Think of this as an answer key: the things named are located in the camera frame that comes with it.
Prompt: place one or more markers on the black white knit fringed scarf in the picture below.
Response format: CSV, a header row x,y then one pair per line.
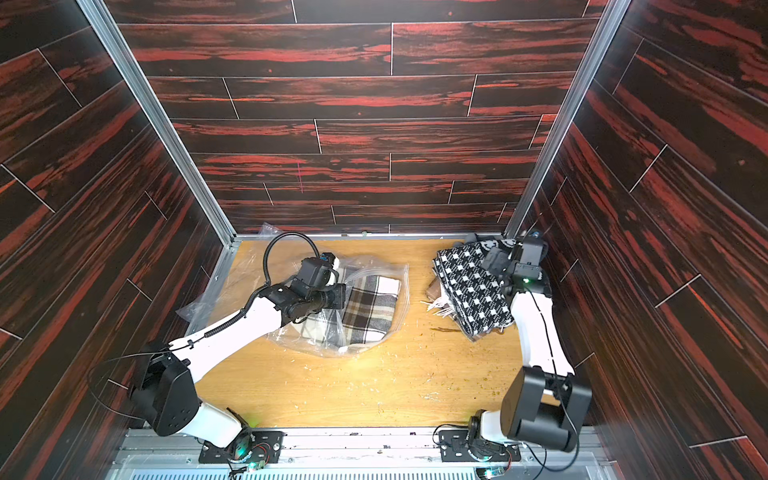
x,y
474,294

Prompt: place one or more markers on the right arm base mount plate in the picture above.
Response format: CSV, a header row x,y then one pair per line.
x,y
456,444

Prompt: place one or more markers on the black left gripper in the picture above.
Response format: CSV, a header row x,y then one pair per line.
x,y
339,291

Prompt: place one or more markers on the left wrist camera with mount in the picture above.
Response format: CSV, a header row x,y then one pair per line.
x,y
328,268

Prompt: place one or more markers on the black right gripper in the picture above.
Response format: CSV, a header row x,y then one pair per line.
x,y
498,261

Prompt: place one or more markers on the clear plastic vacuum bag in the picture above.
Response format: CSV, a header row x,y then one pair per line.
x,y
348,266

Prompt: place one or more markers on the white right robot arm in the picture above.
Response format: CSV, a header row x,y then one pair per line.
x,y
546,403

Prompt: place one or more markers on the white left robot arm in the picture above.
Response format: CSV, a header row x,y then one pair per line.
x,y
163,389

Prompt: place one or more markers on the grey brown tartan scarf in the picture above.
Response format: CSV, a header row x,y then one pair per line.
x,y
369,316

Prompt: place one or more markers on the aluminium corner frame post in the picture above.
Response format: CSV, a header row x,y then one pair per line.
x,y
605,31
116,46

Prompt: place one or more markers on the aluminium corner frame post right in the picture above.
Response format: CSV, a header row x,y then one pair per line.
x,y
605,31

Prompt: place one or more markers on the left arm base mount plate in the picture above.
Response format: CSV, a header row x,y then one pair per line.
x,y
258,447

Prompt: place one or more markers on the aluminium corner frame post left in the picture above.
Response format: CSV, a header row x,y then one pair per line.
x,y
116,46

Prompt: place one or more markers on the brown plaid scarf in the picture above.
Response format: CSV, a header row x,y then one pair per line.
x,y
433,292

